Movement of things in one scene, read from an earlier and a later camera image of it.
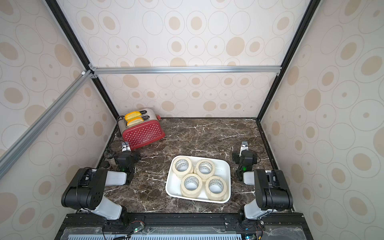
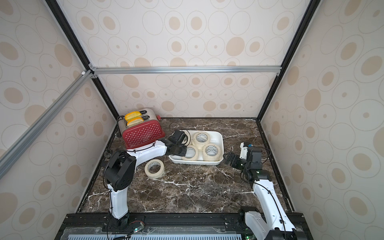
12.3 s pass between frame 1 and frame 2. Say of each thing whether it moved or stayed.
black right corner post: stayed
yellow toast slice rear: stayed
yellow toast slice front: stayed
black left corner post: stayed
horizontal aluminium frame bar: stayed
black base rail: stayed
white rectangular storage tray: moved
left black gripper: moved
